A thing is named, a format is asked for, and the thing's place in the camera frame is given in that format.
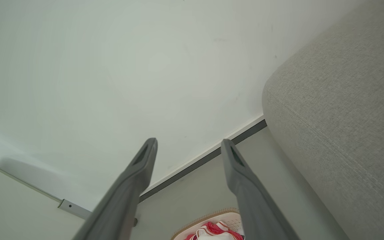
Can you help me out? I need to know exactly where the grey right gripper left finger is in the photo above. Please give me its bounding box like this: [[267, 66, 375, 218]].
[[72, 138, 158, 240]]

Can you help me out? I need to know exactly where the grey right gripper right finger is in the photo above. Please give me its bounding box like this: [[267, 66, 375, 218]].
[[221, 139, 300, 240]]

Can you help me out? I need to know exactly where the red and white garment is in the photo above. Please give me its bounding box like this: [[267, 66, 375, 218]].
[[184, 221, 245, 240]]

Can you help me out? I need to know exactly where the cream perforated laundry basket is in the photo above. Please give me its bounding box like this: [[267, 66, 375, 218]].
[[171, 208, 245, 240]]

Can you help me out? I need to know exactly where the black and white baseboard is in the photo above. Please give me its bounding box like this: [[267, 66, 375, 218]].
[[139, 114, 268, 202]]

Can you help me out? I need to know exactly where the beige partition panel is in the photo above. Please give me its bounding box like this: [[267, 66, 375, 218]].
[[0, 159, 87, 240]]

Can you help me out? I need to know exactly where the grey fabric sofa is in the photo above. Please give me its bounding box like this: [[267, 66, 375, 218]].
[[262, 0, 384, 240]]

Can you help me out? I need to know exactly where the grey metal partition frame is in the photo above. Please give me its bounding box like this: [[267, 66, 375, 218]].
[[0, 155, 93, 220]]

